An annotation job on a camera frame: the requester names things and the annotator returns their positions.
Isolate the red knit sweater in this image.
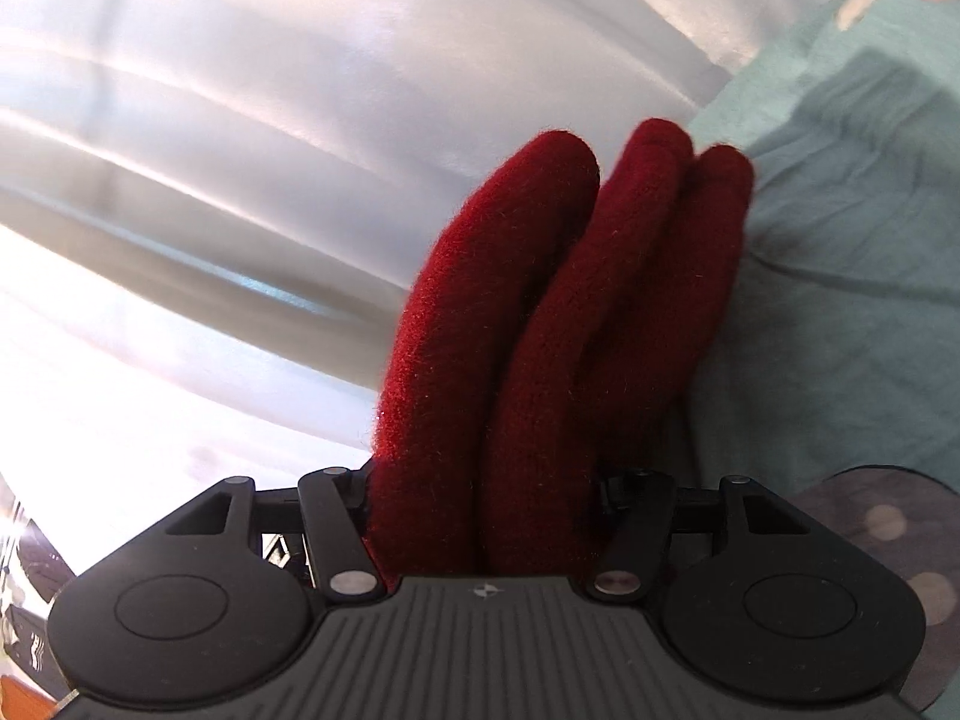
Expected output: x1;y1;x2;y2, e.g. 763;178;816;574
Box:
364;119;755;582

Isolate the white sheer curtain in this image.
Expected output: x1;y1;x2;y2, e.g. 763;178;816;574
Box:
2;0;827;465

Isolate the light teal mushroom bedsheet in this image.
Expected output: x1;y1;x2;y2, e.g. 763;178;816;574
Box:
692;0;958;718

